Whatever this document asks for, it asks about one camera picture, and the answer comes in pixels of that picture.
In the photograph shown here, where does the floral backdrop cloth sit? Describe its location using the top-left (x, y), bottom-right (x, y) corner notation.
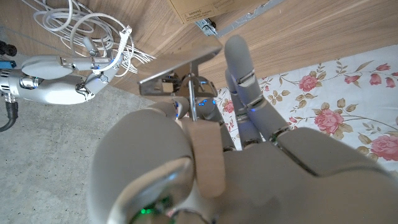
top-left (214, 45), bottom-right (398, 174)

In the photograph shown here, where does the white Ethernet cable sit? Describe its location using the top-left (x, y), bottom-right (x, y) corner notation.
top-left (21, 0), bottom-right (156, 78)

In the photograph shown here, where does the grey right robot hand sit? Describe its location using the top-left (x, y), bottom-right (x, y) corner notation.
top-left (18, 35), bottom-right (125, 106)

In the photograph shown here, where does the brown cardboard box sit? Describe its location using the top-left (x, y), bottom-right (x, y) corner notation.
top-left (167, 0), bottom-right (268, 25)

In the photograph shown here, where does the wooden stick with metal bracket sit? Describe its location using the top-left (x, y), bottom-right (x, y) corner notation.
top-left (138, 43), bottom-right (226, 200)

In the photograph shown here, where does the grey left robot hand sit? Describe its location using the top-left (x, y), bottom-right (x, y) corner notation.
top-left (88, 34), bottom-right (398, 224)

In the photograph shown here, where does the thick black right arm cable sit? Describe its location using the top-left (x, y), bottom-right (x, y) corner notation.
top-left (0, 101), bottom-right (19, 133)

